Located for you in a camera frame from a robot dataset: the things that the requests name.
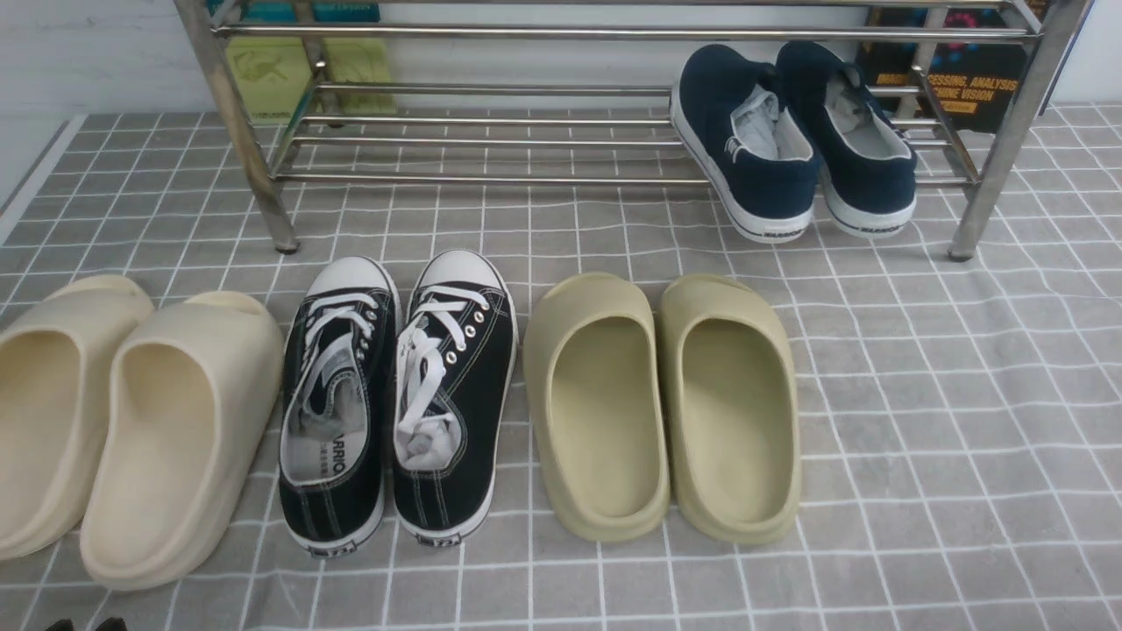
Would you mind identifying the right cream slipper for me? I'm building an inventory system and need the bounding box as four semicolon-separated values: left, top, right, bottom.
80;291;284;591

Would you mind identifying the grey checked tablecloth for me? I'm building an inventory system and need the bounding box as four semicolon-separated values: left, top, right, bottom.
3;106;1119;630

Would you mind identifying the left navy slip-on shoe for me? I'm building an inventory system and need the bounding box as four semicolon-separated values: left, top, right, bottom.
670;44;822;244

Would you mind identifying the cream slipper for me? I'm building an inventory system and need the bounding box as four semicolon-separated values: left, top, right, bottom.
1;274;155;560
80;291;284;591

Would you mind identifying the right navy slip-on shoe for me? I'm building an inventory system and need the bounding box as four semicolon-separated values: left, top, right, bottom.
775;42;917;239

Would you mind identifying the left olive green slipper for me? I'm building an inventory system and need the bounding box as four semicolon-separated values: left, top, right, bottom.
522;273;671;542

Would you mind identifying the olive green slipper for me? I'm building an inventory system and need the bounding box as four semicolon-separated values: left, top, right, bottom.
657;274;802;547
522;273;671;542

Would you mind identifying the dark image processing book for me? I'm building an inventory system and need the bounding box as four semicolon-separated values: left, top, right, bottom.
855;8;1027;132

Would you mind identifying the black canvas sneaker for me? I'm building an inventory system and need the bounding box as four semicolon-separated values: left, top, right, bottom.
390;249;519;548
278;256;401;558

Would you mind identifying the left cream slipper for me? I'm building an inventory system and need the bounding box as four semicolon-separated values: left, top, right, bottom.
1;274;155;560

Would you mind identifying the right olive green slipper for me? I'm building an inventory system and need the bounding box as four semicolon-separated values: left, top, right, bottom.
657;274;802;547

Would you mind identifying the navy slip-on shoe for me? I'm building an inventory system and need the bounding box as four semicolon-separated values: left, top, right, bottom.
775;42;917;239
670;44;822;244

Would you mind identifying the silver metal shoe rack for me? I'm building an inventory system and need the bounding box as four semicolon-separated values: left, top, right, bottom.
175;1;1093;262

